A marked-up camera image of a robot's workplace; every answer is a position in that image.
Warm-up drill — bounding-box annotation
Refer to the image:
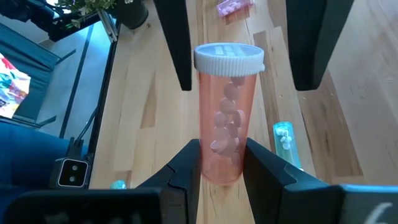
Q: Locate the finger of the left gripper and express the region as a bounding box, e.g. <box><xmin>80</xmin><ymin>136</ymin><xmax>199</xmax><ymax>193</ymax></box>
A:
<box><xmin>154</xmin><ymin>0</ymin><xmax>193</xmax><ymax>91</ymax></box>
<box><xmin>285</xmin><ymin>0</ymin><xmax>355</xmax><ymax>91</ymax></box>

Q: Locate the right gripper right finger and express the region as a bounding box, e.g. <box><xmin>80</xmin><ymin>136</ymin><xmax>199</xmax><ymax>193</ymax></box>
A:
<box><xmin>243</xmin><ymin>138</ymin><xmax>341</xmax><ymax>224</ymax></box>

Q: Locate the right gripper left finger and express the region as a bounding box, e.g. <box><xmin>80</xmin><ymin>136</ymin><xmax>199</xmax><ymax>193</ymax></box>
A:
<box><xmin>136</xmin><ymin>139</ymin><xmax>203</xmax><ymax>224</ymax></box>

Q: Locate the purple pill bottle white cap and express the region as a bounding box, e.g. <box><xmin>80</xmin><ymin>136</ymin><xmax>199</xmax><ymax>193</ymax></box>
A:
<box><xmin>216</xmin><ymin>0</ymin><xmax>255</xmax><ymax>17</ymax></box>

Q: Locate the pink pill bottle white cap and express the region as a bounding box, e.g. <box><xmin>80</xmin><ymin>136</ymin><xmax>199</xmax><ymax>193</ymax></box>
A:
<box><xmin>193</xmin><ymin>42</ymin><xmax>266</xmax><ymax>187</ymax></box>

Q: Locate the potted green plant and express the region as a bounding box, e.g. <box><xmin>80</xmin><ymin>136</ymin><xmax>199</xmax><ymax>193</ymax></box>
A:
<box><xmin>55</xmin><ymin>0</ymin><xmax>149</xmax><ymax>30</ymax></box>

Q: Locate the blue fabric seat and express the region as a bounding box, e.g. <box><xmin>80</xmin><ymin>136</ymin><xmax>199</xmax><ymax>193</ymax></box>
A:
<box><xmin>0</xmin><ymin>121</ymin><xmax>91</xmax><ymax>194</ymax></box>

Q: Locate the black aluminium table frame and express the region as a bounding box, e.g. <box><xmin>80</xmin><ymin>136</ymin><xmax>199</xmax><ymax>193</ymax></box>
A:
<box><xmin>88</xmin><ymin>18</ymin><xmax>122</xmax><ymax>156</ymax></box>

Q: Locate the black white-rimmed depth camera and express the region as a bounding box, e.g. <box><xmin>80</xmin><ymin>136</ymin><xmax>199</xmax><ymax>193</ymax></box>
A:
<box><xmin>49</xmin><ymin>136</ymin><xmax>91</xmax><ymax>190</ymax></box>

